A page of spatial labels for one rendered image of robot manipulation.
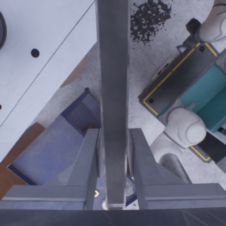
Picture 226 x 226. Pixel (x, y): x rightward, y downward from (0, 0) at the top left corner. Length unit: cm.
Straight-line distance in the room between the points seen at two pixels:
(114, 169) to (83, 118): 104
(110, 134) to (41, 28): 20
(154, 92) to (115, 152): 121
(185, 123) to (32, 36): 76
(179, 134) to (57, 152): 64
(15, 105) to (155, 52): 148
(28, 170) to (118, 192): 88
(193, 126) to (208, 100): 35
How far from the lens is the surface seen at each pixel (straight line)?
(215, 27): 81
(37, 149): 95
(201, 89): 115
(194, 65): 145
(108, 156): 16
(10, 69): 31
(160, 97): 138
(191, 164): 217
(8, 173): 133
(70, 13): 28
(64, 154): 91
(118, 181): 18
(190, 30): 97
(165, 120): 108
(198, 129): 89
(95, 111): 157
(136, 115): 172
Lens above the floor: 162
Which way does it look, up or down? 74 degrees down
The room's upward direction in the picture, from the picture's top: 179 degrees counter-clockwise
